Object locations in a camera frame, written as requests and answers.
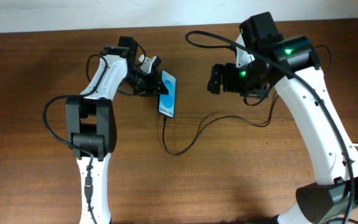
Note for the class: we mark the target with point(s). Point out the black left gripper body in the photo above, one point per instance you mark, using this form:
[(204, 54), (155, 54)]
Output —
[(143, 83)]

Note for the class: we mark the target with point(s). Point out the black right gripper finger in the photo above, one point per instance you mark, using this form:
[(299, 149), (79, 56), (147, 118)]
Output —
[(214, 84), (218, 70)]

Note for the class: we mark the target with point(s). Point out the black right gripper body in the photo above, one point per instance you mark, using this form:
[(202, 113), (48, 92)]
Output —
[(226, 78)]

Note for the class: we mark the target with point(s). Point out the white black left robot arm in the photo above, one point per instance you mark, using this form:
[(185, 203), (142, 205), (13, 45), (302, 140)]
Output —
[(90, 120)]

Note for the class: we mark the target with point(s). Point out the blue Galaxy smartphone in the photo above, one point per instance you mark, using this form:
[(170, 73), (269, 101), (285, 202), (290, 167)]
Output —
[(166, 105)]

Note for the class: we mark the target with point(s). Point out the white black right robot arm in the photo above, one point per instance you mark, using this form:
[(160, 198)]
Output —
[(265, 61)]

